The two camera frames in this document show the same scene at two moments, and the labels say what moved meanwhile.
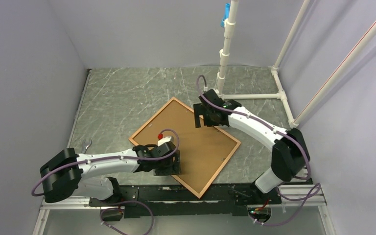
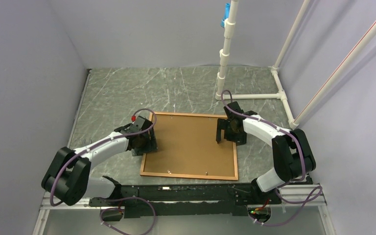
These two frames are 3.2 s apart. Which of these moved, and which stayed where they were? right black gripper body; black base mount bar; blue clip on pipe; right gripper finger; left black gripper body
Moved: right gripper finger; right black gripper body; left black gripper body
Stayed: black base mount bar; blue clip on pipe
